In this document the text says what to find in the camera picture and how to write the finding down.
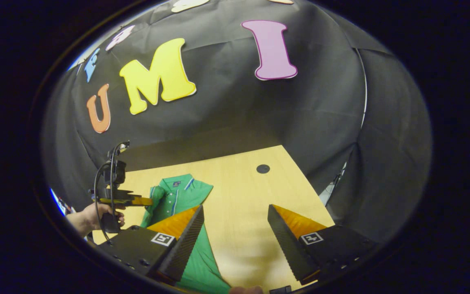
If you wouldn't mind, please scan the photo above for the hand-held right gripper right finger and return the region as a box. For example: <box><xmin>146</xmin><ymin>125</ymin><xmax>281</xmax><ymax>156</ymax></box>
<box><xmin>268</xmin><ymin>204</ymin><xmax>378</xmax><ymax>285</ymax></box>

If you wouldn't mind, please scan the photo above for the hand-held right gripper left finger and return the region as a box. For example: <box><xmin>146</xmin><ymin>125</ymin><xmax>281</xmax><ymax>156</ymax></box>
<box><xmin>95</xmin><ymin>205</ymin><xmax>205</xmax><ymax>285</ymax></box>

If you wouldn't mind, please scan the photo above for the green T-shirt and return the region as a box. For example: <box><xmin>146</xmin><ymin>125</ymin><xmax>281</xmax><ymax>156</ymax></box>
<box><xmin>140</xmin><ymin>174</ymin><xmax>231</xmax><ymax>294</ymax></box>

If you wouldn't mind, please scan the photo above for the bright coloured strip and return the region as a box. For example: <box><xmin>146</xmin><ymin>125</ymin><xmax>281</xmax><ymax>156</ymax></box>
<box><xmin>49</xmin><ymin>187</ymin><xmax>74</xmax><ymax>216</ymax></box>

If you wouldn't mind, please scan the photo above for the black backdrop cloth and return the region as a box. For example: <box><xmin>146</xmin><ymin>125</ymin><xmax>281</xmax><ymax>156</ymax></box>
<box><xmin>41</xmin><ymin>0</ymin><xmax>432</xmax><ymax>245</ymax></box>

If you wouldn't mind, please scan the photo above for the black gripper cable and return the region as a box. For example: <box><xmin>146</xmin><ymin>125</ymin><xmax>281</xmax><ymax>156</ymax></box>
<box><xmin>93</xmin><ymin>143</ymin><xmax>117</xmax><ymax>243</ymax></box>

